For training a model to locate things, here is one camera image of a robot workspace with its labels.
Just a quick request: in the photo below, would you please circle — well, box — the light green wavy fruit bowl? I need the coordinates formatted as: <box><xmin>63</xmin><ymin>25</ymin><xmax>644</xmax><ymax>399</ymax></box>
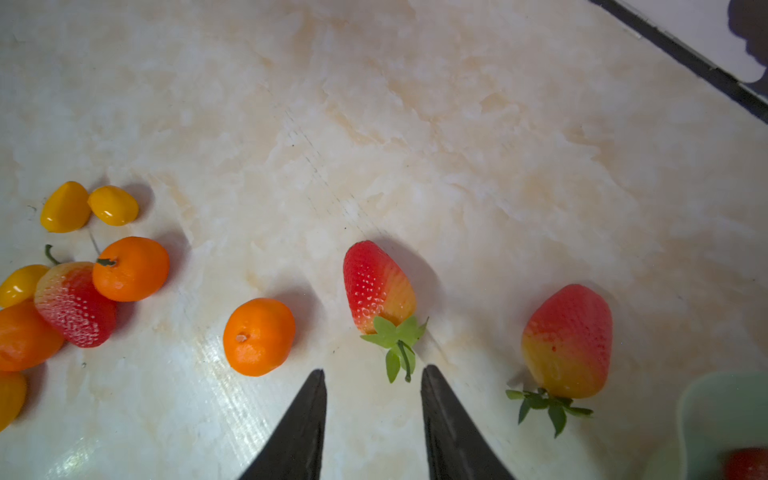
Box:
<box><xmin>642</xmin><ymin>372</ymin><xmax>767</xmax><ymax>479</ymax></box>

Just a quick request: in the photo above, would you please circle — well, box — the yellow tomato cluster top left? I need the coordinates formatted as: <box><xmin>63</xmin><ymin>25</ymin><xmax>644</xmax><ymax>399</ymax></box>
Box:
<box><xmin>87</xmin><ymin>185</ymin><xmax>140</xmax><ymax>226</ymax></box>

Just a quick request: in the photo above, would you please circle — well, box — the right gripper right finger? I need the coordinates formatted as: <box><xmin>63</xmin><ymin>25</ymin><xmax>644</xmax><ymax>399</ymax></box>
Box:
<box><xmin>421</xmin><ymin>365</ymin><xmax>513</xmax><ymax>480</ymax></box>

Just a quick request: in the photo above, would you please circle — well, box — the orange bottom of cluster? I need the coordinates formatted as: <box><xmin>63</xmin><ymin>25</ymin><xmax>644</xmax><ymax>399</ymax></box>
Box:
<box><xmin>1</xmin><ymin>300</ymin><xmax>65</xmax><ymax>372</ymax></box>

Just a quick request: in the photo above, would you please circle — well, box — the small strawberry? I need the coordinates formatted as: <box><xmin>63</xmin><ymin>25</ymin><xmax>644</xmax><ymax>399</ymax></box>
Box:
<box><xmin>506</xmin><ymin>284</ymin><xmax>613</xmax><ymax>436</ymax></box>

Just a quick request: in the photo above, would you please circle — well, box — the orange of cluster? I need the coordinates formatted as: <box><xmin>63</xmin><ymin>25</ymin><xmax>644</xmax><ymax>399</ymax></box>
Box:
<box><xmin>1</xmin><ymin>300</ymin><xmax>65</xmax><ymax>372</ymax></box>
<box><xmin>92</xmin><ymin>236</ymin><xmax>170</xmax><ymax>303</ymax></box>

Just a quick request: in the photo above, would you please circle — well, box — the yellow tomato cluster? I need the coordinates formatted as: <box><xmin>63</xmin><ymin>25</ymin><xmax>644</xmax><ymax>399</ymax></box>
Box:
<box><xmin>40</xmin><ymin>181</ymin><xmax>91</xmax><ymax>233</ymax></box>
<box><xmin>0</xmin><ymin>372</ymin><xmax>27</xmax><ymax>431</ymax></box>
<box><xmin>87</xmin><ymin>185</ymin><xmax>140</xmax><ymax>226</ymax></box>
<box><xmin>0</xmin><ymin>264</ymin><xmax>49</xmax><ymax>309</ymax></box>

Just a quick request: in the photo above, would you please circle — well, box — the yellow tomato cluster bottom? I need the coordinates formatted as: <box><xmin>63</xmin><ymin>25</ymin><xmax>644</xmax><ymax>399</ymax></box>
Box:
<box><xmin>0</xmin><ymin>372</ymin><xmax>27</xmax><ymax>431</ymax></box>

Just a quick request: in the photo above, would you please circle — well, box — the orange at centre back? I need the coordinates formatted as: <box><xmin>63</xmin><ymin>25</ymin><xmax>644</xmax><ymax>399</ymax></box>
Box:
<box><xmin>222</xmin><ymin>298</ymin><xmax>296</xmax><ymax>377</ymax></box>

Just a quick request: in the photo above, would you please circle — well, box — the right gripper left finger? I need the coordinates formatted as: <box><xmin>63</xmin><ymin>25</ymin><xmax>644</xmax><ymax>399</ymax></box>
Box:
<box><xmin>240</xmin><ymin>369</ymin><xmax>327</xmax><ymax>480</ymax></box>

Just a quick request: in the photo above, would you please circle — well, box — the yellow tomato cluster lower left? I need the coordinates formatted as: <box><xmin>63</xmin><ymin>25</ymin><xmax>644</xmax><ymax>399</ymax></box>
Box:
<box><xmin>0</xmin><ymin>264</ymin><xmax>49</xmax><ymax>309</ymax></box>

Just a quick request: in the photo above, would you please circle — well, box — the strawberry in fruit cluster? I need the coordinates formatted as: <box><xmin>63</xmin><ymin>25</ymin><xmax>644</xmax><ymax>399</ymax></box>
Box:
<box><xmin>33</xmin><ymin>244</ymin><xmax>117</xmax><ymax>348</ymax></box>

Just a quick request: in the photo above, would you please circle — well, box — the orange top of cluster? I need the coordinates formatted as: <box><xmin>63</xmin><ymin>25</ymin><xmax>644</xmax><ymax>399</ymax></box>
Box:
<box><xmin>92</xmin><ymin>236</ymin><xmax>170</xmax><ymax>303</ymax></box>

